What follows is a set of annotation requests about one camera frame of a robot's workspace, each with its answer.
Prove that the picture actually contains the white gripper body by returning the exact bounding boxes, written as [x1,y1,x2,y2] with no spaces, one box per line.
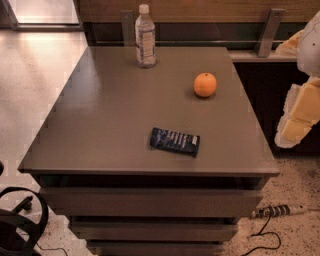
[297,11,320,77]

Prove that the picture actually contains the yellow white gripper finger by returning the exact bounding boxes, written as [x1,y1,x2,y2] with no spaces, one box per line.
[274,77,320,148]
[275,30,303,56]

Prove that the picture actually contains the orange fruit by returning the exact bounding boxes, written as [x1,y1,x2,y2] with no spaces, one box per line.
[193,73,217,97]

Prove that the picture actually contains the white power strip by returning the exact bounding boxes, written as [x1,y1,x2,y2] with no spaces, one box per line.
[251,204,308,219]

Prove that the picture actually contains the dark blue snack packet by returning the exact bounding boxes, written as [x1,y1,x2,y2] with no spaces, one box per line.
[150,128,200,157]

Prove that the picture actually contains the clear plastic water bottle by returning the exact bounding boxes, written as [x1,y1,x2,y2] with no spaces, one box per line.
[135,4,156,68]

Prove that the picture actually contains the grey drawer cabinet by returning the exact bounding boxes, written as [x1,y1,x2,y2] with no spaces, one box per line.
[20,47,278,256]

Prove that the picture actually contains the black chair base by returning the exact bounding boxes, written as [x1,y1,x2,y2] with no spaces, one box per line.
[0,187,49,256]

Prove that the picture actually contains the right metal bracket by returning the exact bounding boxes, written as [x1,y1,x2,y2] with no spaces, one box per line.
[255,8,285,58]

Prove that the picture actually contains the metal bracket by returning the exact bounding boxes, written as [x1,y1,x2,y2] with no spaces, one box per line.
[121,10,135,47]
[255,8,285,58]

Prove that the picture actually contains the wooden wall shelf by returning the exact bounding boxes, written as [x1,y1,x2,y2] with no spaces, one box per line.
[74,0,320,47]

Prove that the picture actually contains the black power cable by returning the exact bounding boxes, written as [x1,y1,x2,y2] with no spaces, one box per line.
[240,214,282,256]

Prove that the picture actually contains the left metal bracket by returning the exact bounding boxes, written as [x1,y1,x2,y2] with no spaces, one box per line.
[121,10,135,47]

